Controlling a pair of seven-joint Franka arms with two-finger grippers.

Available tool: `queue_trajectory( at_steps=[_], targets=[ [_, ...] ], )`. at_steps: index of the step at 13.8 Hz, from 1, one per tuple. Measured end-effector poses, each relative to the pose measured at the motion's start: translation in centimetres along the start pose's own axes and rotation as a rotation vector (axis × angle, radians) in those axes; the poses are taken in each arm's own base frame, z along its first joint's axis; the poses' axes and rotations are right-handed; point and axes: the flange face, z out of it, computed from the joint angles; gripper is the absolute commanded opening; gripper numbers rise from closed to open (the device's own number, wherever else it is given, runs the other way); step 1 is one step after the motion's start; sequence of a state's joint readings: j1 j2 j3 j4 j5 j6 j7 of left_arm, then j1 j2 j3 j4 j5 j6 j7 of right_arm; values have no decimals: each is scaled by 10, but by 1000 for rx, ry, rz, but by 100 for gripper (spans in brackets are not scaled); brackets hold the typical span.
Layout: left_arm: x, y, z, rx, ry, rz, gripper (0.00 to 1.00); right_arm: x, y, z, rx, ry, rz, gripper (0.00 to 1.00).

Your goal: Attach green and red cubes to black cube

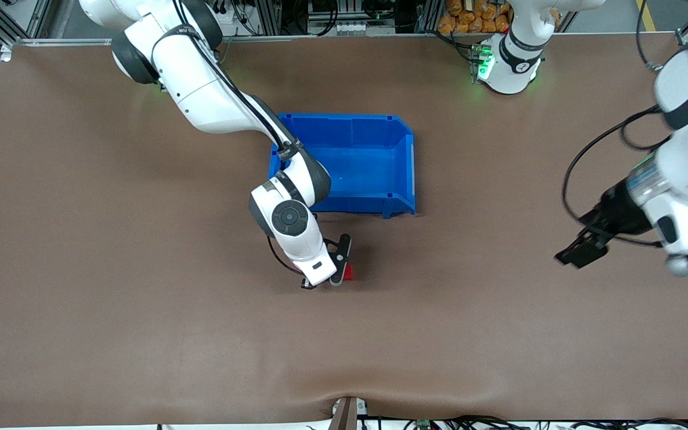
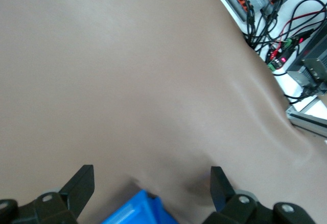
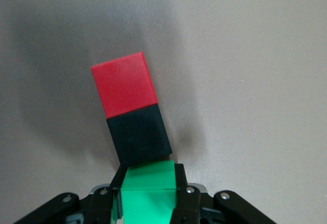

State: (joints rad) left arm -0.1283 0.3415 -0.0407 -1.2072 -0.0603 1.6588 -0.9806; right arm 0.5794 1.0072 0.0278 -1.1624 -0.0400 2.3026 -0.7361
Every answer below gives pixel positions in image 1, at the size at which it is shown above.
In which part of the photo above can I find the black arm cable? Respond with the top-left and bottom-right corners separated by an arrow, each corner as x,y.
562,0 -> 679,248
152,0 -> 345,277

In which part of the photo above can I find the metal table clamp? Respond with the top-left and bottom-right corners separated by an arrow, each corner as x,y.
329,395 -> 370,430

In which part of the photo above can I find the white connector block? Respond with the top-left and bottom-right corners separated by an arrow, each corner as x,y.
332,21 -> 380,34

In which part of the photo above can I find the aluminium table rail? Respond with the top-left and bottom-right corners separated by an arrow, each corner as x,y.
16,33 -> 679,46

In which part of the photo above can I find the brown table mat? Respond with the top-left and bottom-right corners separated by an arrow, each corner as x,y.
0,33 -> 688,428

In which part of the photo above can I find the orange net bag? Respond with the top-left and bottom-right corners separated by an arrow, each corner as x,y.
438,0 -> 512,34

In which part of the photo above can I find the blue plastic storage bin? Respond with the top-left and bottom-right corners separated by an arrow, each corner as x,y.
268,113 -> 417,219

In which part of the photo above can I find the black cable bundle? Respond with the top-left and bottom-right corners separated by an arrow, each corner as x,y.
374,415 -> 688,430

